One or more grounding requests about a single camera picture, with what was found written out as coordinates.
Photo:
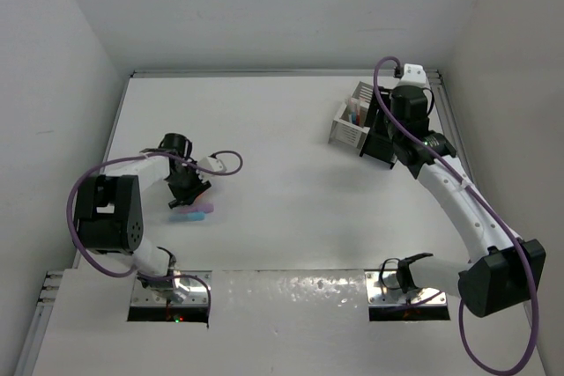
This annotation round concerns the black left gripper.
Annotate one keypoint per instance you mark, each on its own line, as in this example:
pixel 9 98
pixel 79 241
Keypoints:
pixel 187 195

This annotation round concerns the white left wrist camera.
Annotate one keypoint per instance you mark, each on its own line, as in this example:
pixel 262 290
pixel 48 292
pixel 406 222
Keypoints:
pixel 209 167

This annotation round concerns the metal base plate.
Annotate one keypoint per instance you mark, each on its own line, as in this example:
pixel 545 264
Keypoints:
pixel 383 291
pixel 190 289

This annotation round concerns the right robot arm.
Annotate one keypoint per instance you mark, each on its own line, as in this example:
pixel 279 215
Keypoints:
pixel 503 269

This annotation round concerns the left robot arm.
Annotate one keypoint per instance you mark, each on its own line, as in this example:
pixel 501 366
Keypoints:
pixel 105 214

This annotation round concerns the purple highlighter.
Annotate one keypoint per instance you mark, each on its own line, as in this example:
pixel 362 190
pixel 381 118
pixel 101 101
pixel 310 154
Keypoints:
pixel 198 208

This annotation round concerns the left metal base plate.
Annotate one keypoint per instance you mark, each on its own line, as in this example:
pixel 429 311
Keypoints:
pixel 190 289

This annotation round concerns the white slotted organizer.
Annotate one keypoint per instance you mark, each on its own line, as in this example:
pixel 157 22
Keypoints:
pixel 345 132

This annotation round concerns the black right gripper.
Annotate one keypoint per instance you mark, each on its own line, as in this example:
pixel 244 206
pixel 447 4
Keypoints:
pixel 375 114

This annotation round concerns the black slotted organizer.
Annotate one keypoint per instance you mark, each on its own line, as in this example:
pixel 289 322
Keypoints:
pixel 377 143

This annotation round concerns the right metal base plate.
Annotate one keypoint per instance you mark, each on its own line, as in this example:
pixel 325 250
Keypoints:
pixel 383 291

